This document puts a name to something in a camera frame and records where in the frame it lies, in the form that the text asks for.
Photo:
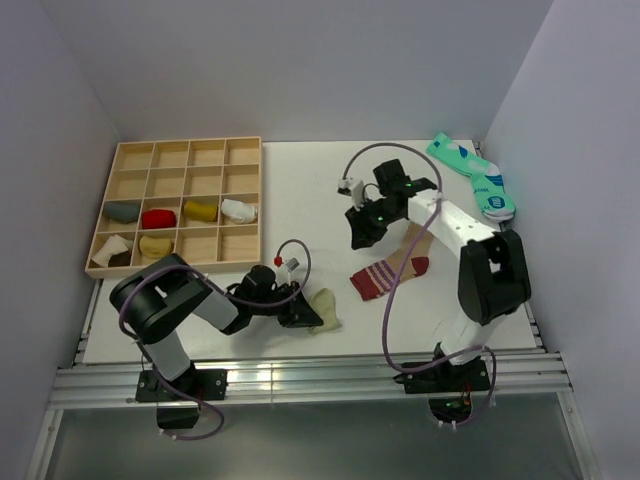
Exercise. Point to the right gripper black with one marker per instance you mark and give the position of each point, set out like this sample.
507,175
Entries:
362,235

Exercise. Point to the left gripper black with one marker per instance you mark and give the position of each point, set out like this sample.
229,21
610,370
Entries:
299,313

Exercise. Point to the tan maroon striped sock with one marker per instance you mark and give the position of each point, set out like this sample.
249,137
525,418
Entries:
375,280

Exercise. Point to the pale green ankle sock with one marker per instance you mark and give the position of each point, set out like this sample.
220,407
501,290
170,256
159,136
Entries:
323,304

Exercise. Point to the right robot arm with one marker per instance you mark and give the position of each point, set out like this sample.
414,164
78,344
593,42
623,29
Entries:
492,275

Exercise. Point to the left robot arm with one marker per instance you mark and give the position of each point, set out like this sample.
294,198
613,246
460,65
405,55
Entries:
156,300

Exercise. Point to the mustard yellow rolled sock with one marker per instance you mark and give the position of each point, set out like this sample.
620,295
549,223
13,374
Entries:
202,212

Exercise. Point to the wooden compartment tray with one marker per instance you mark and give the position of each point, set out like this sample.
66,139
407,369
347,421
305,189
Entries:
164,175

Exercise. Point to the red rolled sock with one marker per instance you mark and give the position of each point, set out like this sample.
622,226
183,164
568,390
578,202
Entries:
158,219

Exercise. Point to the teal patterned sock pair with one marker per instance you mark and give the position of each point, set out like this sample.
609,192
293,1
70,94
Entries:
485,177

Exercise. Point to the white and brown rolled sock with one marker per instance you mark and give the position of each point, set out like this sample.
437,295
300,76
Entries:
114,245

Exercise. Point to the grey rolled sock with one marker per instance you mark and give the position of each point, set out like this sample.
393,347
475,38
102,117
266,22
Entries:
122,212

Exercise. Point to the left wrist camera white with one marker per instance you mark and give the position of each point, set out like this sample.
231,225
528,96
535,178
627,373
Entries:
286,265

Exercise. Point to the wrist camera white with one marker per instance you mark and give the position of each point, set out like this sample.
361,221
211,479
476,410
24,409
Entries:
286,265
355,189

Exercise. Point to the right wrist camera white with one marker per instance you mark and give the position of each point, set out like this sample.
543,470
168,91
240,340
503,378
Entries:
355,189

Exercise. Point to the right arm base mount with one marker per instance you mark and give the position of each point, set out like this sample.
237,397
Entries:
470,388

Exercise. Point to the aluminium frame rail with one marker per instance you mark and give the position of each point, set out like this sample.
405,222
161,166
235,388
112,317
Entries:
312,379

